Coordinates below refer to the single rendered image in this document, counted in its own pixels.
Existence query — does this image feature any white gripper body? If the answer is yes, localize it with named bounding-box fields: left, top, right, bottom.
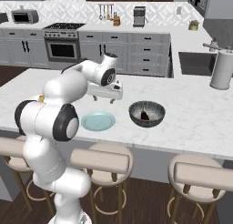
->
left=86, top=82, right=124, bottom=101

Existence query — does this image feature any dark purple eggplant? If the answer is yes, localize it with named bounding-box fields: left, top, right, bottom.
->
left=140, top=110, right=150, bottom=121

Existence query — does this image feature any dark grey speckled bowl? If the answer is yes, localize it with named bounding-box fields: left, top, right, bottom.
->
left=128, top=100, right=167, bottom=128

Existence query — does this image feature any grey fridge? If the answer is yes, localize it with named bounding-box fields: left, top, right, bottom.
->
left=187, top=0, right=233, bottom=50

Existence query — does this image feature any light blue plate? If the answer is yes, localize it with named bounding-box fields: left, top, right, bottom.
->
left=80, top=110, right=117, bottom=132

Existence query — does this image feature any grey base cupboards run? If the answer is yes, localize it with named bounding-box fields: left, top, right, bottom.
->
left=78, top=31, right=171, bottom=78
left=0, top=28, right=47, bottom=68

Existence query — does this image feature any beige bar stool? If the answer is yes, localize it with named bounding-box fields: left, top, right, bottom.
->
left=166, top=154, right=233, bottom=224
left=69, top=142, right=135, bottom=224
left=0, top=136, right=42, bottom=211

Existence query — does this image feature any steel stove with oven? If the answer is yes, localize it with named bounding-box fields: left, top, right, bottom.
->
left=43, top=22, right=87, bottom=66

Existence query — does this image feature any brown knife block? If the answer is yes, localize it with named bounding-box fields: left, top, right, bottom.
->
left=112, top=15, right=122, bottom=27

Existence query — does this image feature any steel coffee machine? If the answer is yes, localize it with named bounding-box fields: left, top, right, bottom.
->
left=132, top=5, right=147, bottom=29

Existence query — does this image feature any dark sink basin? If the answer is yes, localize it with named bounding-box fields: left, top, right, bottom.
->
left=177, top=51, right=218, bottom=77

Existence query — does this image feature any grey toaster oven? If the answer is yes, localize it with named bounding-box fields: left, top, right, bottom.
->
left=11, top=8, right=40, bottom=25

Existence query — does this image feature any yellow pot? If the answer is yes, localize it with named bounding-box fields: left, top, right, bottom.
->
left=187, top=19, right=200, bottom=32

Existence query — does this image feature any white paper towel roll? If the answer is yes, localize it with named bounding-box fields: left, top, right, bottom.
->
left=209, top=49, right=233, bottom=91

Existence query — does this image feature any grey tap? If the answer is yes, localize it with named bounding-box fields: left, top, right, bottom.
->
left=202, top=36, right=228, bottom=53

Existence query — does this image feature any dark appliance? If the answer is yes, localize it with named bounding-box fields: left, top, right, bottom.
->
left=0, top=12, right=9, bottom=25

